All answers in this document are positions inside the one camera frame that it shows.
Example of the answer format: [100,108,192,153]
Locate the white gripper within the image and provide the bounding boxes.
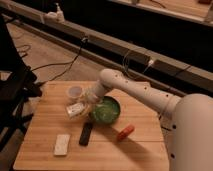
[81,85,104,116]

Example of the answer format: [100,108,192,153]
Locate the white plastic bottle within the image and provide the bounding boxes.
[66,102,85,118]

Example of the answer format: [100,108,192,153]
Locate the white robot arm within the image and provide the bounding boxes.
[83,69,213,171]

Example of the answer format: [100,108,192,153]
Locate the green ceramic bowl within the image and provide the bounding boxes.
[89,96,121,124]

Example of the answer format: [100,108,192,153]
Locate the black remote control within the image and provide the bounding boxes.
[79,122,93,146]

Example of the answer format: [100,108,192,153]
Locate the white rectangular sponge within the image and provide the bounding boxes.
[54,134,70,156]

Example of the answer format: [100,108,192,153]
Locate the orange carrot toy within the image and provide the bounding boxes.
[117,125,135,141]

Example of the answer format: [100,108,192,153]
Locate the black chair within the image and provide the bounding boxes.
[0,13,42,152]

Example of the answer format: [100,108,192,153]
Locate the white power adapter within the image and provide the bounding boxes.
[46,3,65,22]

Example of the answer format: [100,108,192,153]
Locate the black floor cable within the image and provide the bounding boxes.
[31,39,88,83]

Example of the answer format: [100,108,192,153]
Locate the metal rail beam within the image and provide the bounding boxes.
[0,0,213,96]

